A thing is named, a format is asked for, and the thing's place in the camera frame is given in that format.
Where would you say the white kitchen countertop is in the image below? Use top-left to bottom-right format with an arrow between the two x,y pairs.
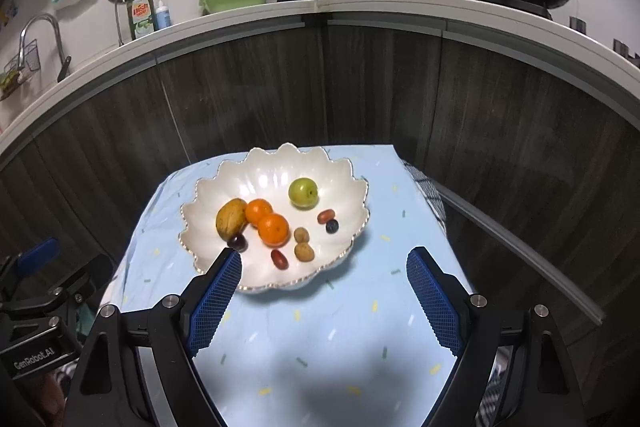
0,0 -> 640,152

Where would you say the light blue patterned cloth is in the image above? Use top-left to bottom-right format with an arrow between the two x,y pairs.
97,144 -> 473,427

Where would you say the large brown potato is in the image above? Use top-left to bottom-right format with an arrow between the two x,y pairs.
215,198 -> 248,240

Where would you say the white scalloped bowl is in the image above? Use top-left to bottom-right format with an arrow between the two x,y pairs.
178,143 -> 370,293

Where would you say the green dish soap bottle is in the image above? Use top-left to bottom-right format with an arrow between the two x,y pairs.
126,0 -> 156,40

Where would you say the grey metal rail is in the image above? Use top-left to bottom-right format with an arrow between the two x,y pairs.
435,179 -> 606,327

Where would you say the black wire basket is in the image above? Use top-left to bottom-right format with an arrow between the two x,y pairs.
0,39 -> 42,102

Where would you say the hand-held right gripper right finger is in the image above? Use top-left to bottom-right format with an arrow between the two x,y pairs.
406,247 -> 586,427

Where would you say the orange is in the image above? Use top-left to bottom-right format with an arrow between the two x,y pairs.
257,213 -> 291,248
245,199 -> 274,228

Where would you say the steel faucet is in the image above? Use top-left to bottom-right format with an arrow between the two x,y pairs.
17,13 -> 72,82

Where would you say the dark wood kitchen cabinet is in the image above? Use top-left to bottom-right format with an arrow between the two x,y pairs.
0,14 -> 640,358

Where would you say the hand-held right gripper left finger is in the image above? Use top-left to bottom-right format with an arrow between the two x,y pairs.
65,248 -> 243,427

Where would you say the green apple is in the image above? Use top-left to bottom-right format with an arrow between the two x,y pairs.
288,177 -> 319,208

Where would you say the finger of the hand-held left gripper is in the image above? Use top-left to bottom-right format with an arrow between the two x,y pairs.
0,253 -> 115,315
0,237 -> 62,295

